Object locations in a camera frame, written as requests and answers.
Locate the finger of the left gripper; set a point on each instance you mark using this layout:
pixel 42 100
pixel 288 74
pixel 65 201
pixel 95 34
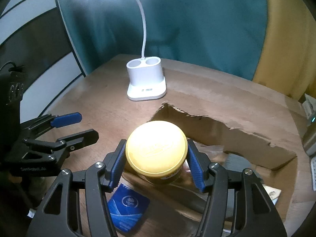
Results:
pixel 74 140
pixel 64 119

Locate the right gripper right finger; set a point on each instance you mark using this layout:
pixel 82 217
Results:
pixel 254 213

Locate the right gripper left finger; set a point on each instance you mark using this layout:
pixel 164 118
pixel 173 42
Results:
pixel 59 211

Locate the blue tissue pack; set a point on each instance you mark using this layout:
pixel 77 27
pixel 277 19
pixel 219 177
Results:
pixel 126 207

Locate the yellow lid jar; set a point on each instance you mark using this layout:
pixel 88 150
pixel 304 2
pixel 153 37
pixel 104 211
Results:
pixel 157 150

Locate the capybara tissue pack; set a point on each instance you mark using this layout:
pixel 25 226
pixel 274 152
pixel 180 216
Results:
pixel 273 193

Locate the grey rolled socks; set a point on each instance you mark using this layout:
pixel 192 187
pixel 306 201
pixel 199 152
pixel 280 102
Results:
pixel 236 163

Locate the pink snack plastic bag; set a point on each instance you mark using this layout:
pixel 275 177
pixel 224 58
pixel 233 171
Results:
pixel 210 151

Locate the white perforated plastic basket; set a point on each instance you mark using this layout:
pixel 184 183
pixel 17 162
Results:
pixel 313 172

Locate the brown cardboard box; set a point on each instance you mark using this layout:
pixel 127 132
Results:
pixel 176 208

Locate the white desk lamp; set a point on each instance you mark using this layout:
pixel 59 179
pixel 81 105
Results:
pixel 145 81

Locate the stainless steel tumbler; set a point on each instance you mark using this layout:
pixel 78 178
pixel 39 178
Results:
pixel 309 136

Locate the yellow curtain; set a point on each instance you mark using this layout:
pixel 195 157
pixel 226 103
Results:
pixel 287 61

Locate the teal curtain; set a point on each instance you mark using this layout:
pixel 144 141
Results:
pixel 225 35

